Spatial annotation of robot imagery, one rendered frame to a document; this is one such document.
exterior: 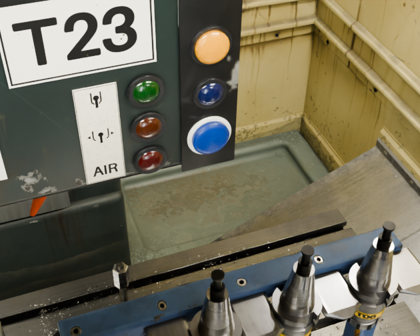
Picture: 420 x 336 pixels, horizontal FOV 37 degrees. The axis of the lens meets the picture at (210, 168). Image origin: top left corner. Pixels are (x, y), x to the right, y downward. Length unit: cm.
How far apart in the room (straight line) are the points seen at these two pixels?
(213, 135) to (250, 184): 142
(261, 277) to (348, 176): 82
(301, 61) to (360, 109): 28
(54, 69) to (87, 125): 5
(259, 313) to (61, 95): 47
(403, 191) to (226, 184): 56
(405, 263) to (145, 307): 36
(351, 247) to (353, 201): 69
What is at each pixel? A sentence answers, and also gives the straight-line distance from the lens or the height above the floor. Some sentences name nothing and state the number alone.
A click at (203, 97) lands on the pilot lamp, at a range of 46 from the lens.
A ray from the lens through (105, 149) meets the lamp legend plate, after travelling 47.
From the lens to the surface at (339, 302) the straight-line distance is 85.
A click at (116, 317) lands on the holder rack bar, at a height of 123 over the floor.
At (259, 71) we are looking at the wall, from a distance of 186.
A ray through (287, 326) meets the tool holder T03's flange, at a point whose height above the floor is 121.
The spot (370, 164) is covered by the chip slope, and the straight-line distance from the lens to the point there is 164.
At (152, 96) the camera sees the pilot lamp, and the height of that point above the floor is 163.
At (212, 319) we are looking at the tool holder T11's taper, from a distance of 75.
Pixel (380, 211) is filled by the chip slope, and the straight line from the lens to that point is 155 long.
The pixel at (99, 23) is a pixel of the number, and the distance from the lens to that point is 41.
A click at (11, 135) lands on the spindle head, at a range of 45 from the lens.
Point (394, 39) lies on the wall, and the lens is 154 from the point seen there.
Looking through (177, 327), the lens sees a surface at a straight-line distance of 81.
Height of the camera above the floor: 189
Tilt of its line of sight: 42 degrees down
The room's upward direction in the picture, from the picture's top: 1 degrees clockwise
